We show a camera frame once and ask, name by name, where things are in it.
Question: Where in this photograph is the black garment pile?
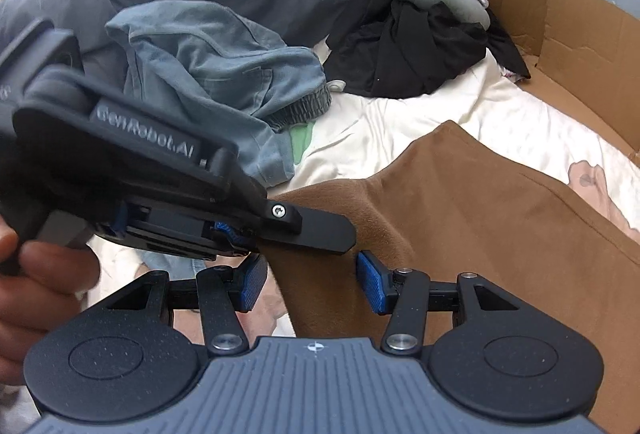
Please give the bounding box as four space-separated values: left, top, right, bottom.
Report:
323 0 530 99

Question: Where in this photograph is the cream bear print bedsheet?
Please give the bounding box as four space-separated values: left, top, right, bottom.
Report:
84 40 640 350

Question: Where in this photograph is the brown cardboard sheet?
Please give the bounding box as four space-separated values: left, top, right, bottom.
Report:
489 0 639 162

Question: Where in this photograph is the brown printed t-shirt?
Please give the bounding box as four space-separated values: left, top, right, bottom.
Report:
258 122 639 433

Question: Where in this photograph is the grey blue denim garment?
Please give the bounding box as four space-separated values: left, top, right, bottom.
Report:
104 0 334 285

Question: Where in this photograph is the person left hand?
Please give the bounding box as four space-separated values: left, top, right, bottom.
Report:
0 224 101 386

